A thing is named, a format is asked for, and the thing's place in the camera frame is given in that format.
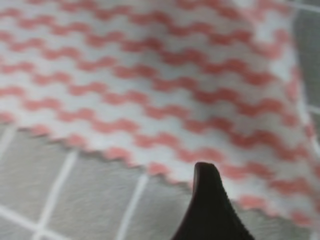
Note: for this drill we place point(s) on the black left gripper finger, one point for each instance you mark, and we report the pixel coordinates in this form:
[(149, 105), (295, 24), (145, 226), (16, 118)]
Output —
[(210, 214)]

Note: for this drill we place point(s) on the pink white wavy towel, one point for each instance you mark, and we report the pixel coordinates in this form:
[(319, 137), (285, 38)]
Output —
[(163, 84)]

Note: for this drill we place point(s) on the grey grid tablecloth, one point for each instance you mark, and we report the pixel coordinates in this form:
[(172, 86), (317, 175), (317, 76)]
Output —
[(52, 190)]

